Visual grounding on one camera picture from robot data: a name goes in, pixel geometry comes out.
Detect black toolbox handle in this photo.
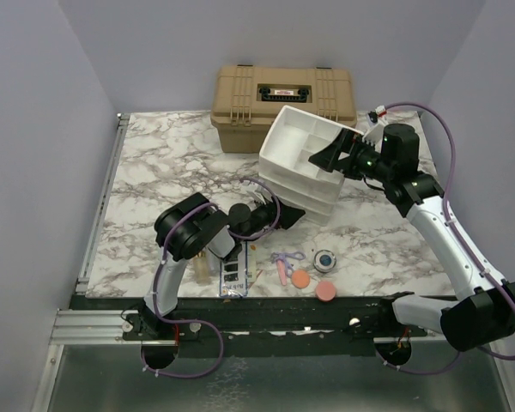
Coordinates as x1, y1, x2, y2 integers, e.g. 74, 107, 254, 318
258, 86, 310, 103

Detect pink nail file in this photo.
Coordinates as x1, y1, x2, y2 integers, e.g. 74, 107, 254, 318
276, 260, 288, 286

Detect tan plastic toolbox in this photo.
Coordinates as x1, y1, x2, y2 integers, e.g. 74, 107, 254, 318
209, 64, 357, 155

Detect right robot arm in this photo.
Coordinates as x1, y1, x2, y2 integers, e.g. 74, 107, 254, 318
308, 124, 515, 352

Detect pink round makeup sponge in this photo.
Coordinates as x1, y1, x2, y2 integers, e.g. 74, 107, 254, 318
315, 281, 336, 302

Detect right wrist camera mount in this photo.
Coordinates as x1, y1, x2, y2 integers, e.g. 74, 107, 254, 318
362, 106, 388, 146

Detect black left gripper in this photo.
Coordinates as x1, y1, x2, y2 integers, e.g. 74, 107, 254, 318
238, 193, 304, 242

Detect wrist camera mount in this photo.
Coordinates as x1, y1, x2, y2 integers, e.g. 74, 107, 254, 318
245, 182, 271, 204
362, 106, 388, 146

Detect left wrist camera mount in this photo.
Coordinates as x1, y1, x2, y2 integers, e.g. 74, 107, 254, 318
245, 182, 271, 204

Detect orange round makeup sponge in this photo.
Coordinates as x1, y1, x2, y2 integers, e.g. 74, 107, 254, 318
291, 270, 311, 289

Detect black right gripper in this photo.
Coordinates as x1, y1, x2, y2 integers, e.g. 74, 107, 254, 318
311, 126, 395, 183

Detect white plastic drawer organizer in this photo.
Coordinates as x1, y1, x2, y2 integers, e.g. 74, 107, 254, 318
258, 106, 362, 226

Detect purple eyelash curler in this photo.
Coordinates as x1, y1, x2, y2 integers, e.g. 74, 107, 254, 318
270, 251, 306, 276

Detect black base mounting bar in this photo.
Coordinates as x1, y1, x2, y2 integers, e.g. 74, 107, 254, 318
69, 295, 427, 358

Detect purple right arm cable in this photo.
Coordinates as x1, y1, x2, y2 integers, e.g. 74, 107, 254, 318
375, 101, 515, 375

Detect gold cap lotion bottle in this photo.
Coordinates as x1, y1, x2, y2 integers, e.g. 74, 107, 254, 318
193, 251, 210, 285

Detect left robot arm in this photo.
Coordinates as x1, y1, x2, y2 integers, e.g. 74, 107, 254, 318
142, 192, 306, 339

